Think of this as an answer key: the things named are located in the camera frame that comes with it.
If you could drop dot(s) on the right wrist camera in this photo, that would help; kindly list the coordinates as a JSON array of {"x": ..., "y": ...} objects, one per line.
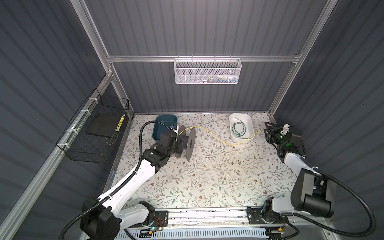
[{"x": 285, "y": 129}]

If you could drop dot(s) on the floral table mat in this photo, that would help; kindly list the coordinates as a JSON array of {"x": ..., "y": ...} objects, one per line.
[{"x": 219, "y": 174}]

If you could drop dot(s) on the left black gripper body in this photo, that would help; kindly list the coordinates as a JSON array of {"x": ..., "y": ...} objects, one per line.
[{"x": 171, "y": 151}]

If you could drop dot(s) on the white plastic tray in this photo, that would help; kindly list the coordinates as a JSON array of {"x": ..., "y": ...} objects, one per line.
[{"x": 241, "y": 127}]

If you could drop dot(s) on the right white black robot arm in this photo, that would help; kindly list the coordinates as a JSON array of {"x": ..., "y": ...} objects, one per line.
[{"x": 314, "y": 192}]

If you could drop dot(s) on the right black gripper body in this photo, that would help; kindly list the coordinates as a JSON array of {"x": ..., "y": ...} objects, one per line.
[{"x": 277, "y": 138}]

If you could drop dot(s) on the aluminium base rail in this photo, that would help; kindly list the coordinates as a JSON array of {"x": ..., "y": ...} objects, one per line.
[{"x": 195, "y": 217}]

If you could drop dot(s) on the teal plastic tray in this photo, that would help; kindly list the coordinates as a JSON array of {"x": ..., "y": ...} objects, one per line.
[{"x": 159, "y": 128}]

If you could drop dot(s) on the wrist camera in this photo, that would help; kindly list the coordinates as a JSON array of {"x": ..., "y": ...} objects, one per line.
[
  {"x": 174, "y": 128},
  {"x": 285, "y": 129}
]

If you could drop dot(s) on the grey perforated cable spool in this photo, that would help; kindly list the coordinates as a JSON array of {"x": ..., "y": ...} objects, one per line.
[{"x": 185, "y": 143}]

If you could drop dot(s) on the white wire mesh basket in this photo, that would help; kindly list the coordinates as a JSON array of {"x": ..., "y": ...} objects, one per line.
[{"x": 185, "y": 69}]

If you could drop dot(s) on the black pad in basket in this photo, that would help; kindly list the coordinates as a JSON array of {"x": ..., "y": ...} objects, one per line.
[{"x": 103, "y": 126}]

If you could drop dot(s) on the items in white basket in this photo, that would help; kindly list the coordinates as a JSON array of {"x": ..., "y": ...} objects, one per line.
[{"x": 229, "y": 79}]

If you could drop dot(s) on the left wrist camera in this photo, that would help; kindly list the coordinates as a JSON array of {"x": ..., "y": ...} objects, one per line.
[{"x": 174, "y": 128}]

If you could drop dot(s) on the black wire basket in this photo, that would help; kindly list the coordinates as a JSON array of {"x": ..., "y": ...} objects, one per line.
[{"x": 79, "y": 146}]

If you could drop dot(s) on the yellow marker in basket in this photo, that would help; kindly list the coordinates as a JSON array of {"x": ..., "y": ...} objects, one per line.
[{"x": 120, "y": 122}]

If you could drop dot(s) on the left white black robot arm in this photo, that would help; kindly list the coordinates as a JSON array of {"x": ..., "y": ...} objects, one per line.
[{"x": 101, "y": 217}]

